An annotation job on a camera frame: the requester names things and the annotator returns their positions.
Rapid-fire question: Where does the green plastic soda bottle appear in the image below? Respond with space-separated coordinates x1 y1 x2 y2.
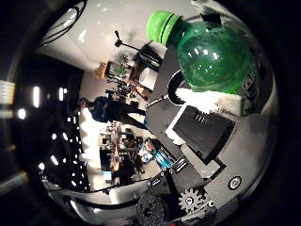
146 10 261 117

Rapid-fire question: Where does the teal striped box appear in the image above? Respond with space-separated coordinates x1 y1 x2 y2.
154 147 174 170

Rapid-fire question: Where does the black round bowl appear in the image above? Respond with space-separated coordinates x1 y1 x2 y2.
166 70 190 106

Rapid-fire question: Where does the white box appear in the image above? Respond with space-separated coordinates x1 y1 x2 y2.
138 67 158 91

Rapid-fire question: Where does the person in dark clothes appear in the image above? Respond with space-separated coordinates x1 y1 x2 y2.
78 95 149 130

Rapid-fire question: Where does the green potted plant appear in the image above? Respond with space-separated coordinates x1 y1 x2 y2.
111 51 130 78

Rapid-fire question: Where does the black tripod stand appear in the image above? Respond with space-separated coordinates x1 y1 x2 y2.
113 29 143 53

